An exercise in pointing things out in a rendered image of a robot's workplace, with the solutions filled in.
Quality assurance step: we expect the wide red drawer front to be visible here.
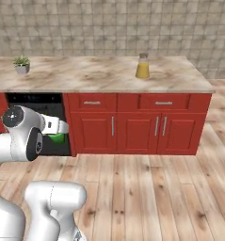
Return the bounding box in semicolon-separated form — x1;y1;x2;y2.
117;93;212;113

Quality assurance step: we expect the glass pitcher with orange juice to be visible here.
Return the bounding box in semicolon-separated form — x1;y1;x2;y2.
135;52;151;80

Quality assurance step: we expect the black dishwasher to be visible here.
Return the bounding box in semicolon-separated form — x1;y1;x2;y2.
5;92;72;157

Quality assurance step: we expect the small potted green plant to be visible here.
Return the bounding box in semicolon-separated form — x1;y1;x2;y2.
12;55;31;75

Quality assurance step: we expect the narrow red drawer front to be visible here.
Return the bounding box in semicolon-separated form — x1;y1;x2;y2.
67;93;118;113

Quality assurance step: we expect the green cup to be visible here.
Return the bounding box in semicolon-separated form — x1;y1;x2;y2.
47;132;67;146

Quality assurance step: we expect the red cupboard door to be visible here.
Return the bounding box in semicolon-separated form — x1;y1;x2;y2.
157;112;207;155
70;112;119;154
117;112;160;155

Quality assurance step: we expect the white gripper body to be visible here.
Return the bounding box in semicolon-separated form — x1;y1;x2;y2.
56;118;70;136

